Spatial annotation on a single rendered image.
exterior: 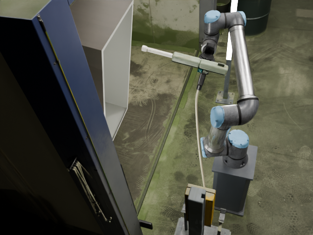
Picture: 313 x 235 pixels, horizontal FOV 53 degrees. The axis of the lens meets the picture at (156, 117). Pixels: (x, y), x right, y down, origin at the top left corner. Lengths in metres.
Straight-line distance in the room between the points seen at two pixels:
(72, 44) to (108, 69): 1.76
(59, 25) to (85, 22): 1.07
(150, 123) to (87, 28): 1.74
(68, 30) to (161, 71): 3.12
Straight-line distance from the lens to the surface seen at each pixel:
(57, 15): 1.04
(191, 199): 1.20
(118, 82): 2.93
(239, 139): 2.29
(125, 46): 2.62
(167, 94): 3.82
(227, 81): 3.61
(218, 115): 1.70
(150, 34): 4.53
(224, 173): 2.44
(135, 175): 3.16
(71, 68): 1.12
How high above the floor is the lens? 2.71
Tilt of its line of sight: 48 degrees down
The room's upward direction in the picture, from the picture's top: 8 degrees counter-clockwise
